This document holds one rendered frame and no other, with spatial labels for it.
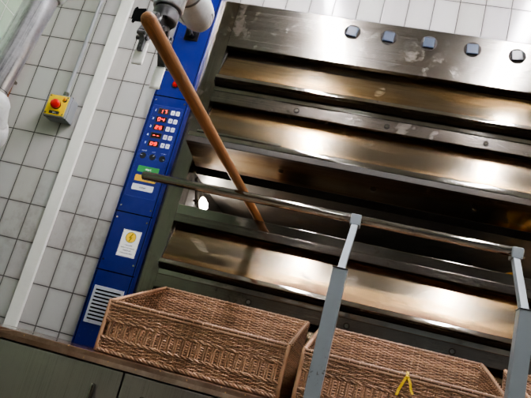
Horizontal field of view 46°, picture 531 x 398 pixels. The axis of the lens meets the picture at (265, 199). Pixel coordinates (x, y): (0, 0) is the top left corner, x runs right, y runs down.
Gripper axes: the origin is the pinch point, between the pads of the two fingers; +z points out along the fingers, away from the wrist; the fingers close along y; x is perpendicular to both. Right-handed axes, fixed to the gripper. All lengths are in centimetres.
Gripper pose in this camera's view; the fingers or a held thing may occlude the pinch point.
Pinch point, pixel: (146, 73)
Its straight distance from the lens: 180.0
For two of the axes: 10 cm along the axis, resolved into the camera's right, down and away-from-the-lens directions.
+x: 9.6, 1.7, -2.4
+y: -1.7, -3.2, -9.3
